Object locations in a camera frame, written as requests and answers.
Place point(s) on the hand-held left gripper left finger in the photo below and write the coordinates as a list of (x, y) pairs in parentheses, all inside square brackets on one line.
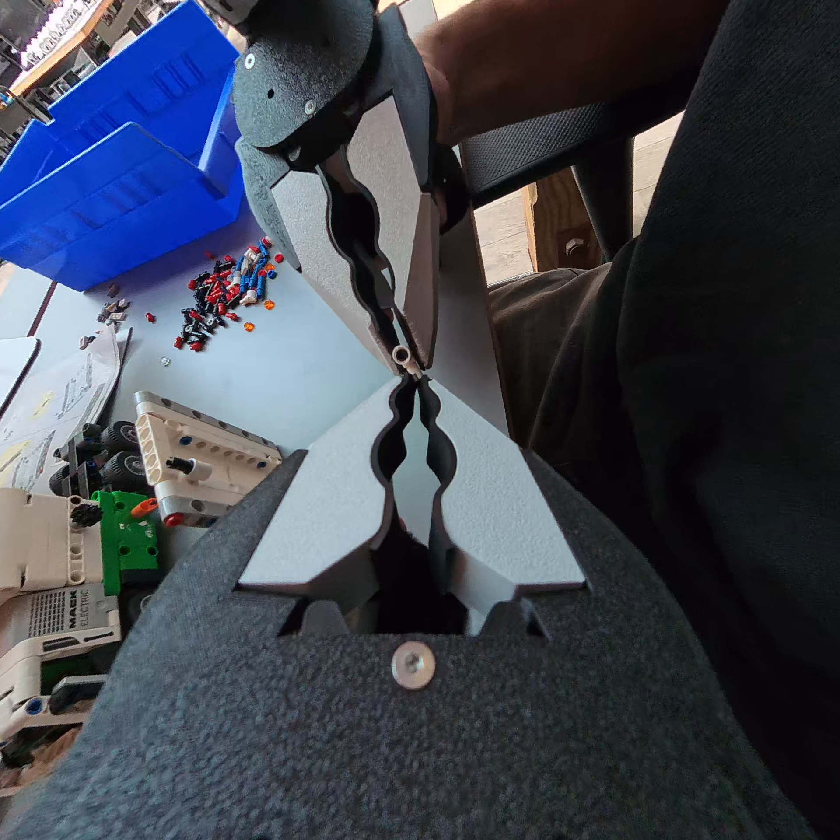
[(315, 518)]

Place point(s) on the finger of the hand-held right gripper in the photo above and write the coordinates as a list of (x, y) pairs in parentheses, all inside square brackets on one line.
[(407, 197), (308, 223)]

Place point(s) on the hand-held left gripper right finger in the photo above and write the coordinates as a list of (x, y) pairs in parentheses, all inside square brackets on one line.
[(505, 525)]

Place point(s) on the white brick panel assembly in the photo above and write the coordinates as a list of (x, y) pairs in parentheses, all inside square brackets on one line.
[(216, 453)]

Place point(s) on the small white connector piece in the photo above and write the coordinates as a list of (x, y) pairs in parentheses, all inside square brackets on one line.
[(403, 358)]

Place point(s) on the person's right forearm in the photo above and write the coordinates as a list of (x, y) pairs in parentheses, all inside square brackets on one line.
[(558, 59)]

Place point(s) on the person's right hand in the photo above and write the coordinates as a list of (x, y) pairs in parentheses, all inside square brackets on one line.
[(449, 85)]

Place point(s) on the pile of small connector pins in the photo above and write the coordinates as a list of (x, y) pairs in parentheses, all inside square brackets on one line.
[(216, 295)]

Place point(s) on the wooden furniture leg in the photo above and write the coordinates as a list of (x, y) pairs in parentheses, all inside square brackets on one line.
[(558, 223)]

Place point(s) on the black office chair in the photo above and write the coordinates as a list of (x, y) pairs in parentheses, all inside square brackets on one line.
[(558, 151)]

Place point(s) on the blue plastic bin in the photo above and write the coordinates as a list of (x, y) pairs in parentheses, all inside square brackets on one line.
[(131, 170)]

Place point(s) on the person's grey trousers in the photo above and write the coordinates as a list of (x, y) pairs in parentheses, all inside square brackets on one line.
[(551, 341)]

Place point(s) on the white green toy truck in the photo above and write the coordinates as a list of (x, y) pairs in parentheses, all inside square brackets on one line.
[(46, 544)]

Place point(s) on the instruction booklet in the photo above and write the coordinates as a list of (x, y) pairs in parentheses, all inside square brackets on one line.
[(59, 407)]

